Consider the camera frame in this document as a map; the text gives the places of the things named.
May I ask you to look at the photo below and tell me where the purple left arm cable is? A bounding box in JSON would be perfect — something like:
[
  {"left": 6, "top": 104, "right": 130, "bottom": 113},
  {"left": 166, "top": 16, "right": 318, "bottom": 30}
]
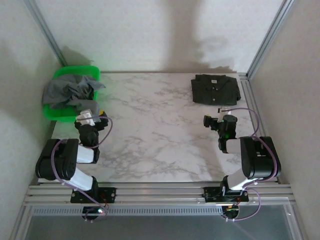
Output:
[{"left": 50, "top": 115, "right": 114, "bottom": 224}]

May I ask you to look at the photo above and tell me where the aluminium side rail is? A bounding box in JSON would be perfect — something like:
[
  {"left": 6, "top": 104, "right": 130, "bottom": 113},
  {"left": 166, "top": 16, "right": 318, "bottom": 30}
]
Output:
[{"left": 237, "top": 72, "right": 280, "bottom": 184}]

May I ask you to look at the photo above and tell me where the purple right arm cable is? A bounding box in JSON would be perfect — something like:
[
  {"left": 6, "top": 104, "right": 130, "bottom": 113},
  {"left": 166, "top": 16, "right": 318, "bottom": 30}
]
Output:
[{"left": 219, "top": 106, "right": 280, "bottom": 222}]

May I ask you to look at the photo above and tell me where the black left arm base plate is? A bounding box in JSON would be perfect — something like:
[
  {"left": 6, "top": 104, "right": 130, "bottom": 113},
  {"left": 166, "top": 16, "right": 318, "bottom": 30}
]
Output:
[{"left": 70, "top": 186, "right": 118, "bottom": 204}]

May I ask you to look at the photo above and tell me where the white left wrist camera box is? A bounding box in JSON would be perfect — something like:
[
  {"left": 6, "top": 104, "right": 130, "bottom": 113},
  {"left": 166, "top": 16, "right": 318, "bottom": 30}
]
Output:
[{"left": 74, "top": 109, "right": 98, "bottom": 126}]

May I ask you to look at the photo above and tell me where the aluminium frame rail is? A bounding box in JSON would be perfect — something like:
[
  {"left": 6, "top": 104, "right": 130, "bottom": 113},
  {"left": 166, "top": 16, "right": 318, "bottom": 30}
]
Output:
[{"left": 22, "top": 183, "right": 295, "bottom": 207}]

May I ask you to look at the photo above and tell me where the grey long sleeve shirt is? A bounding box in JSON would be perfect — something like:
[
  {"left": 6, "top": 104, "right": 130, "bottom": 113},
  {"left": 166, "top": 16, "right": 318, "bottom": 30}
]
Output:
[{"left": 41, "top": 74, "right": 107, "bottom": 117}]

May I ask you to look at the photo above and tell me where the black electronics board with LED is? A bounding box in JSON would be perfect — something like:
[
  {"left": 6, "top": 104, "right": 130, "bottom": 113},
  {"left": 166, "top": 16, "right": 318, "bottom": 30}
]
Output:
[
  {"left": 222, "top": 204, "right": 241, "bottom": 222},
  {"left": 82, "top": 206, "right": 109, "bottom": 223}
]

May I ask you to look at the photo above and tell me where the grey slotted cable duct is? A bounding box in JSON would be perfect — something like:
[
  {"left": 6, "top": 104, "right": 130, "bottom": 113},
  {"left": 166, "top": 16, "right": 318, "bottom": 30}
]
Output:
[{"left": 31, "top": 206, "right": 224, "bottom": 217}]

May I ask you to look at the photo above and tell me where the green plastic basket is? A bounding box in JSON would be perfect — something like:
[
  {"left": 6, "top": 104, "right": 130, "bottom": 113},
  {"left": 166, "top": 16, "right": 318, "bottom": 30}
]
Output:
[{"left": 42, "top": 64, "right": 101, "bottom": 123}]

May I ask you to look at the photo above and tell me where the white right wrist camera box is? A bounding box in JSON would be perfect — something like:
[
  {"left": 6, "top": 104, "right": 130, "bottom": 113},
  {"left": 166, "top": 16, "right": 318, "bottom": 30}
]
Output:
[{"left": 217, "top": 106, "right": 233, "bottom": 116}]

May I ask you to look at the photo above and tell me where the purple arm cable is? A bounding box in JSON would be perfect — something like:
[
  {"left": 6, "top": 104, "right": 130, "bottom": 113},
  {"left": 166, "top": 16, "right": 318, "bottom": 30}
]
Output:
[
  {"left": 219, "top": 106, "right": 280, "bottom": 222},
  {"left": 50, "top": 115, "right": 114, "bottom": 224}
]

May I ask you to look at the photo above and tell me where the aluminium corner post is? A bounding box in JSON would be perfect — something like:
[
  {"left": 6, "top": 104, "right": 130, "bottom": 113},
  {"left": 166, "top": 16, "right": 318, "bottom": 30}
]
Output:
[
  {"left": 246, "top": 0, "right": 296, "bottom": 78},
  {"left": 24, "top": 0, "right": 68, "bottom": 66}
]

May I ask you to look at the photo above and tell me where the dark button-up shirt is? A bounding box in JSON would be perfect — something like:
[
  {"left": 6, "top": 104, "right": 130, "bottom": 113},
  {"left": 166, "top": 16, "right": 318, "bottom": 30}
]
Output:
[{"left": 191, "top": 74, "right": 242, "bottom": 106}]

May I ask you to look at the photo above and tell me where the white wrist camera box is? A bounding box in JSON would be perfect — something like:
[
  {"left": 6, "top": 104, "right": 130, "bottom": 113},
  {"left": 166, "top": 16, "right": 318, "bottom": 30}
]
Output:
[
  {"left": 74, "top": 109, "right": 98, "bottom": 126},
  {"left": 217, "top": 106, "right": 233, "bottom": 116}
]

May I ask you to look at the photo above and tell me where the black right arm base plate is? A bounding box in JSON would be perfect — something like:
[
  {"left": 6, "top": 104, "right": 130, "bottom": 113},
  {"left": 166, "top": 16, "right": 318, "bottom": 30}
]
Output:
[{"left": 203, "top": 186, "right": 250, "bottom": 203}]

